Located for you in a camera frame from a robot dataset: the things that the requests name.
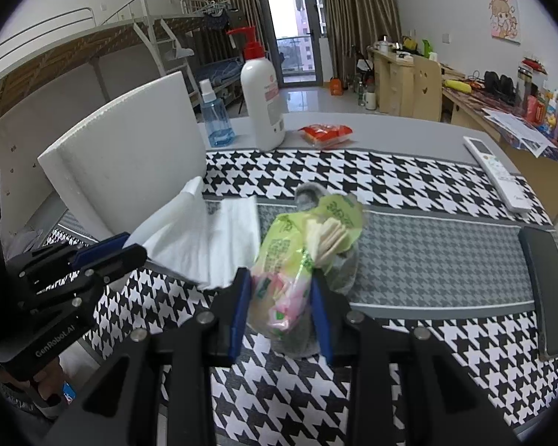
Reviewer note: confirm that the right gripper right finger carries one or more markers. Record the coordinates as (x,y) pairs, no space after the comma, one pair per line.
(405,385)

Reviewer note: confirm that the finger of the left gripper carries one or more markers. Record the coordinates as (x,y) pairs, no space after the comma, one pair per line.
(102,243)
(111,266)

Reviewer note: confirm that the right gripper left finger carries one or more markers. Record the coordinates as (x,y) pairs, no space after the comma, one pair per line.
(120,403)

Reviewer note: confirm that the white paper tissue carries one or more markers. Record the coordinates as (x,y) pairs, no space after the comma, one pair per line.
(203,248)

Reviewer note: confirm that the green snack bag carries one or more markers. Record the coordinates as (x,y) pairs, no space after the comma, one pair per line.
(323,237)

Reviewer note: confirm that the left hand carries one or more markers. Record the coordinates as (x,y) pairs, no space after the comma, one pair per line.
(45,384)

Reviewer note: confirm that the white foam box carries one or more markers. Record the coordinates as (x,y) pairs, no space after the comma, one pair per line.
(127,159)

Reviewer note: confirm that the houndstooth table mat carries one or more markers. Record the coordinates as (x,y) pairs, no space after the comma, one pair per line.
(438,249)

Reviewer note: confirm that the blue spray bottle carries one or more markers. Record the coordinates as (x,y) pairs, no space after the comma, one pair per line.
(219,130)

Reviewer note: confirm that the black smartphone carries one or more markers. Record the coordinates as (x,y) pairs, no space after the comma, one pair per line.
(541,255)

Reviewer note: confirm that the white remote control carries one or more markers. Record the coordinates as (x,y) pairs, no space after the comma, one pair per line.
(506,185)

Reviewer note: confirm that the white pump bottle red cap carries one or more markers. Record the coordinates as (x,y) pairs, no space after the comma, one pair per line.
(261,92)

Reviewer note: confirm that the red snack packet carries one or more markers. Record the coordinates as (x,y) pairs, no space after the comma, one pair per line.
(322,136)

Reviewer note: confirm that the wooden desk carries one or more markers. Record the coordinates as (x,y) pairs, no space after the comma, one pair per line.
(395,81)

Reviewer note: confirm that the white papers on desk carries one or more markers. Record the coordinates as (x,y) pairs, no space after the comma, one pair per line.
(521,132)

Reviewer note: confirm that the wooden smiley chair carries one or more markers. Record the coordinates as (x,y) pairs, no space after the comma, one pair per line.
(427,90)

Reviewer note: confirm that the black headphones on desk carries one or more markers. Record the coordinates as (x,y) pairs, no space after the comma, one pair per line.
(500,86)

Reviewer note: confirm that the brown right curtain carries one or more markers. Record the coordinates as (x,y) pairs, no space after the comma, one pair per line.
(358,24)

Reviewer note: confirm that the white bunk bed frame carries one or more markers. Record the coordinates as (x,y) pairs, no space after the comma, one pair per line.
(48,49)

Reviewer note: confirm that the anime wall poster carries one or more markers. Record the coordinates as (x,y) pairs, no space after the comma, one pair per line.
(504,20)

